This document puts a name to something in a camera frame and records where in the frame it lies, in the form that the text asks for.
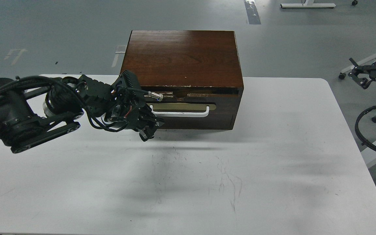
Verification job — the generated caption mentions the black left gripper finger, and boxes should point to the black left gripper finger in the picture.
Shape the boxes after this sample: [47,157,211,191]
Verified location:
[138,113,165,142]
[121,70,147,108]

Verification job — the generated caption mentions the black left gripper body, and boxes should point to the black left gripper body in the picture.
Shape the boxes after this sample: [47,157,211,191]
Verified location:
[77,75,152,131]

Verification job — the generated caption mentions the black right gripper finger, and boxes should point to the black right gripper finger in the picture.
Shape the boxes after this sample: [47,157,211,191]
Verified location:
[348,58,373,89]

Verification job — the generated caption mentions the wooden drawer with white handle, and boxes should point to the wooden drawer with white handle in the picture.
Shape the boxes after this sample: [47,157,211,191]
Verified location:
[146,87,243,130]

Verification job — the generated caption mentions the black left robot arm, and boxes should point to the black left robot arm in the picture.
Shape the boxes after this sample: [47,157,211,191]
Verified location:
[0,71,164,153]

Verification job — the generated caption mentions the dark wooden drawer cabinet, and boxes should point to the dark wooden drawer cabinet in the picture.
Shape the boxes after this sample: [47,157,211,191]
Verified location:
[120,30,244,131]

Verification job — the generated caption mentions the white table leg base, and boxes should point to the white table leg base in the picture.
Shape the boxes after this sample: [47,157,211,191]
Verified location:
[280,0,336,9]

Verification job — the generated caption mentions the grey floor tape strip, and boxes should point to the grey floor tape strip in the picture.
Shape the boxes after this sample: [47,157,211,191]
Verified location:
[243,0,261,25]

